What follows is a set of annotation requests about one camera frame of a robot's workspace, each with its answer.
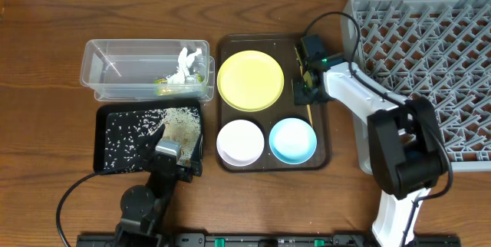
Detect wooden chopstick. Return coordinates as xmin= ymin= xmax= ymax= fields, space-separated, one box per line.
xmin=306 ymin=104 xmax=314 ymax=128
xmin=294 ymin=45 xmax=304 ymax=77

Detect blue bowl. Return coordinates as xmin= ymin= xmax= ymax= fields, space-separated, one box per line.
xmin=269 ymin=118 xmax=318 ymax=165

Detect green snack wrapper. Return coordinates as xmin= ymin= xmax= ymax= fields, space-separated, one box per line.
xmin=153 ymin=73 xmax=203 ymax=96

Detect white bowl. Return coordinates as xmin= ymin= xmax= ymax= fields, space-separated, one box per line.
xmin=216 ymin=120 xmax=265 ymax=166

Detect yellow plate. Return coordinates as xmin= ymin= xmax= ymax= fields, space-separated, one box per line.
xmin=217 ymin=50 xmax=285 ymax=112

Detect white napkin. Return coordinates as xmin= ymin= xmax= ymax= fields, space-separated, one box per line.
xmin=166 ymin=48 xmax=203 ymax=84

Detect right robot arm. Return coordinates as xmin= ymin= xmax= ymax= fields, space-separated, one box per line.
xmin=292 ymin=60 xmax=453 ymax=246

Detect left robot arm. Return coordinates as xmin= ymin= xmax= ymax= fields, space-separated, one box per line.
xmin=112 ymin=125 xmax=203 ymax=247

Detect black waste tray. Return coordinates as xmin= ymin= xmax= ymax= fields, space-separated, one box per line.
xmin=93 ymin=99 xmax=203 ymax=173

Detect grey dishwasher rack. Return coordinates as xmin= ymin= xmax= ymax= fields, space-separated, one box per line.
xmin=341 ymin=0 xmax=490 ymax=173

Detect rice and food scraps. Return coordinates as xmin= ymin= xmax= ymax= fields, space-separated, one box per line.
xmin=102 ymin=107 xmax=201 ymax=172

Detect dark brown serving tray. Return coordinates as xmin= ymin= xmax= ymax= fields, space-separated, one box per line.
xmin=216 ymin=33 xmax=331 ymax=173

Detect clear plastic bin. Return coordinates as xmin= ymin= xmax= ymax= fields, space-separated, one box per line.
xmin=80 ymin=39 xmax=215 ymax=102

